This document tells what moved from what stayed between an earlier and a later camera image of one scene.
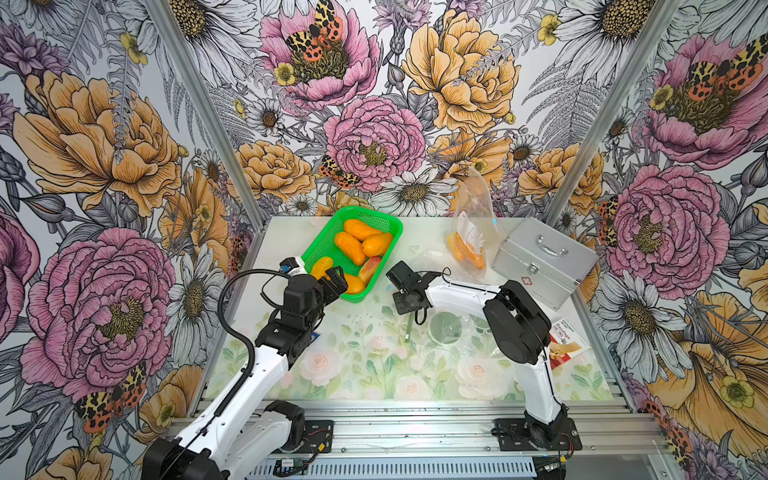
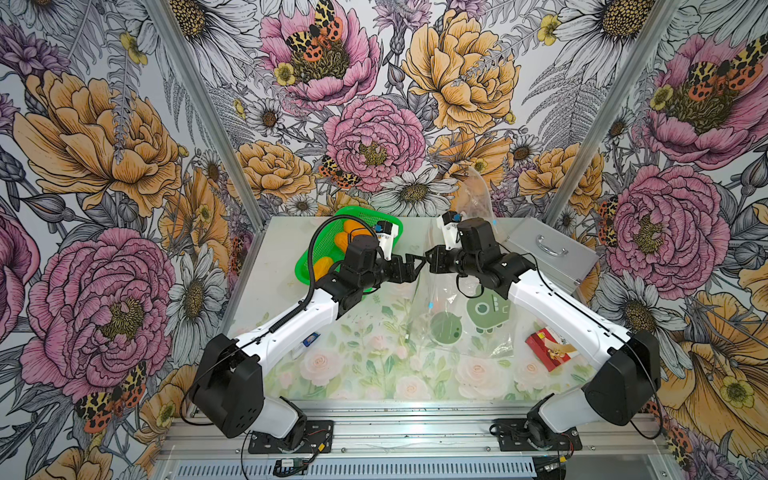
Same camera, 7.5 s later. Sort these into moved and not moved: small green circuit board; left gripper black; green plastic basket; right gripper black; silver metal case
Moved: left gripper black; right gripper black
Not moved: green plastic basket; silver metal case; small green circuit board
